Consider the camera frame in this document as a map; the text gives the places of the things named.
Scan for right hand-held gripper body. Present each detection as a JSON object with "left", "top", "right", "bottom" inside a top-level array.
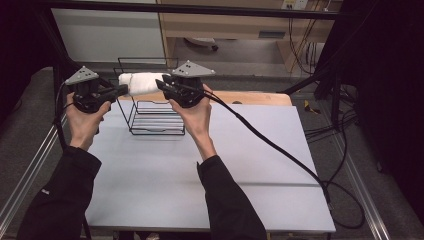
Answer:
[{"left": 165, "top": 59, "right": 217, "bottom": 109}]

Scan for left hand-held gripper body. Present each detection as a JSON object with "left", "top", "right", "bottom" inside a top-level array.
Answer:
[{"left": 64, "top": 65, "right": 118, "bottom": 114}]

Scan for white towel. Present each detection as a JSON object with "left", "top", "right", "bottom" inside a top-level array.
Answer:
[{"left": 117, "top": 71, "right": 169, "bottom": 98}]

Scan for black wire rack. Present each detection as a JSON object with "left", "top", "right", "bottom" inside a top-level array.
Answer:
[{"left": 113, "top": 57, "right": 186, "bottom": 137}]

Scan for person's right hand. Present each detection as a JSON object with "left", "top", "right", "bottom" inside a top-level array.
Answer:
[{"left": 168, "top": 83, "right": 214, "bottom": 138}]

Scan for person's left hand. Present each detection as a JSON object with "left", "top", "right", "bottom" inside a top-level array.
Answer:
[{"left": 65, "top": 92, "right": 112, "bottom": 152}]

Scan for grey chair base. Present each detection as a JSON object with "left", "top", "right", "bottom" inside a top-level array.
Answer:
[{"left": 184, "top": 36, "right": 220, "bottom": 52}]

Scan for white panel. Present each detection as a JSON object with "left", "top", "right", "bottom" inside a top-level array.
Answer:
[{"left": 50, "top": 7, "right": 167, "bottom": 64}]

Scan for tan wooden board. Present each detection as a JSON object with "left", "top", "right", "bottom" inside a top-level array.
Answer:
[{"left": 118, "top": 90, "right": 294, "bottom": 107}]

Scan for light wooden desk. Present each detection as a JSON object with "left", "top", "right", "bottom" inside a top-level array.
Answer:
[{"left": 156, "top": 0, "right": 344, "bottom": 73}]

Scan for black curtain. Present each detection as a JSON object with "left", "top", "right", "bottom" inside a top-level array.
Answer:
[
  {"left": 0, "top": 0, "right": 73, "bottom": 121},
  {"left": 314, "top": 0, "right": 424, "bottom": 229}
]

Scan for black slanted stand strut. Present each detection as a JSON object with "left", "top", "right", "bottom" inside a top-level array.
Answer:
[{"left": 280, "top": 70, "right": 338, "bottom": 97}]

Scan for yellow black tape piece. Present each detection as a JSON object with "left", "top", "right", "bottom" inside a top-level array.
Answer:
[{"left": 303, "top": 99, "right": 322, "bottom": 115}]

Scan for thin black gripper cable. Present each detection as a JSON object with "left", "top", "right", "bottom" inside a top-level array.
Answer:
[{"left": 52, "top": 81, "right": 93, "bottom": 240}]

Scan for black metal frame bar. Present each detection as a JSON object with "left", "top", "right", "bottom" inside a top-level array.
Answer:
[{"left": 33, "top": 0, "right": 363, "bottom": 21}]

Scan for thick black gripper cable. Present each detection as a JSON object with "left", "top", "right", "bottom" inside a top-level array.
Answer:
[{"left": 199, "top": 87, "right": 366, "bottom": 231}]

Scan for aluminium rail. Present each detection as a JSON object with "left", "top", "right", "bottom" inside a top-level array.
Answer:
[
  {"left": 0, "top": 114, "right": 68, "bottom": 229},
  {"left": 331, "top": 132, "right": 392, "bottom": 240}
]

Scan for hanging black cables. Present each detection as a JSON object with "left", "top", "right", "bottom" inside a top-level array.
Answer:
[{"left": 287, "top": 15, "right": 323, "bottom": 76}]

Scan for white wall socket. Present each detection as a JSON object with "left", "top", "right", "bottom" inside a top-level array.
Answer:
[{"left": 280, "top": 0, "right": 310, "bottom": 11}]

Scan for black floor cables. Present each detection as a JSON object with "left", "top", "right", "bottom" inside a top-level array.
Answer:
[{"left": 302, "top": 99, "right": 356, "bottom": 143}]

